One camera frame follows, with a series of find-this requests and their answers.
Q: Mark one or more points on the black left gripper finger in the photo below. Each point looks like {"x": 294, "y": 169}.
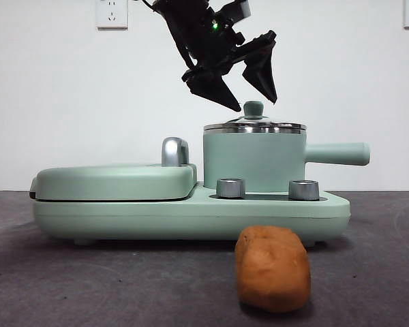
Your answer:
{"x": 262, "y": 75}
{"x": 214, "y": 90}

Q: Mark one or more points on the glass pot lid green knob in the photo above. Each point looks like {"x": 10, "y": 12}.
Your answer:
{"x": 254, "y": 109}

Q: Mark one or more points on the brown potato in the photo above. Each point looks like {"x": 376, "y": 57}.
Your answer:
{"x": 272, "y": 272}

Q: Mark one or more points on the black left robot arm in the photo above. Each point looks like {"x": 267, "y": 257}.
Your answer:
{"x": 180, "y": 2}

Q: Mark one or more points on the silver control knob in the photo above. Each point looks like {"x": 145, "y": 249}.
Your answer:
{"x": 231, "y": 188}
{"x": 304, "y": 190}

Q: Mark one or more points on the green breakfast maker base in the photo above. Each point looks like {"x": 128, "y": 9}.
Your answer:
{"x": 156, "y": 218}

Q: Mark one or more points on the green hinged griddle cover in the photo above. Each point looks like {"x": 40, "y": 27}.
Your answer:
{"x": 105, "y": 182}

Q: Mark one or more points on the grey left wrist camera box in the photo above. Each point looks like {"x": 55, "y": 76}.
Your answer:
{"x": 240, "y": 8}

